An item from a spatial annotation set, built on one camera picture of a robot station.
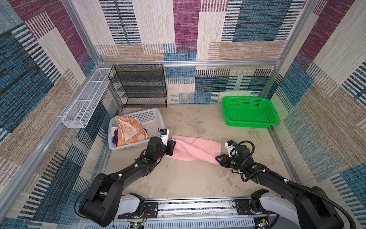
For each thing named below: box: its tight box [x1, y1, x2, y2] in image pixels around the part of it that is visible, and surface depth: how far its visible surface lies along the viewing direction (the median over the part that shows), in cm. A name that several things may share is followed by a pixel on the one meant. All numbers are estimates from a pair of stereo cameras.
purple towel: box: [111, 129, 119, 147], surface depth 91 cm
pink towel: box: [166, 135, 222, 165], surface depth 92 cm
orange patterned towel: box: [114, 115, 148, 147], surface depth 96 cm
